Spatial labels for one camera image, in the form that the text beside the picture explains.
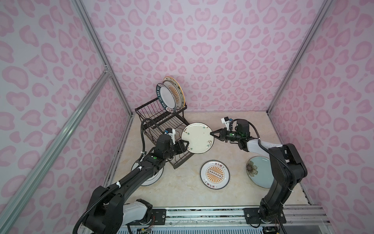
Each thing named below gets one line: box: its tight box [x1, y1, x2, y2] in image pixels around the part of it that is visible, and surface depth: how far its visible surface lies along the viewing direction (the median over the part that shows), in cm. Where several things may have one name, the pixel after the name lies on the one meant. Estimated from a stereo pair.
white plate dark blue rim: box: [155, 82, 177, 113], surface depth 95 cm
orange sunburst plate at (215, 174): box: [199, 159, 231, 191], surface depth 89 cm
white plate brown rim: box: [181, 121, 215, 155], surface depth 89 cm
